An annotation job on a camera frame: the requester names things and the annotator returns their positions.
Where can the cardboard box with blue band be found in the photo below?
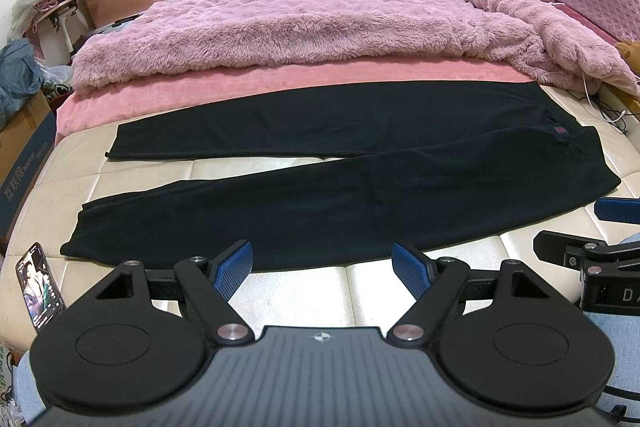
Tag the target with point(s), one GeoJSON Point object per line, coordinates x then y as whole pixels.
{"type": "Point", "coordinates": [26, 143]}

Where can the black pants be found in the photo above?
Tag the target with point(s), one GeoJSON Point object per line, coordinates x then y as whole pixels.
{"type": "Point", "coordinates": [427, 163]}

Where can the blue grey clothes pile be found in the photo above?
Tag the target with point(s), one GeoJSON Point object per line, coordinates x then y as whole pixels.
{"type": "Point", "coordinates": [20, 78]}

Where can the small white table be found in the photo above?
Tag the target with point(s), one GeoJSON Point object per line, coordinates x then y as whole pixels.
{"type": "Point", "coordinates": [58, 31]}

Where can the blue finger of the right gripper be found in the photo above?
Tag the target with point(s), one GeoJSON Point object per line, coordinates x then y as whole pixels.
{"type": "Point", "coordinates": [617, 209]}

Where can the fluffy pink blanket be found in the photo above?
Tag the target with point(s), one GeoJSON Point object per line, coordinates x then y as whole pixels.
{"type": "Point", "coordinates": [177, 36]}

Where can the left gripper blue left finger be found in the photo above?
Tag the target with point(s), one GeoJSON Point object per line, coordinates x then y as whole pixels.
{"type": "Point", "coordinates": [205, 288]}

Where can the pink bed sheet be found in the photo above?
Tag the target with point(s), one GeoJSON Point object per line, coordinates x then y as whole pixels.
{"type": "Point", "coordinates": [159, 93]}

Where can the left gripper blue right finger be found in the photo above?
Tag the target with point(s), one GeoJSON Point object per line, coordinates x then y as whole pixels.
{"type": "Point", "coordinates": [437, 285]}

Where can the smartphone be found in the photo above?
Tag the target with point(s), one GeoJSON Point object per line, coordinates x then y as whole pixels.
{"type": "Point", "coordinates": [42, 297]}

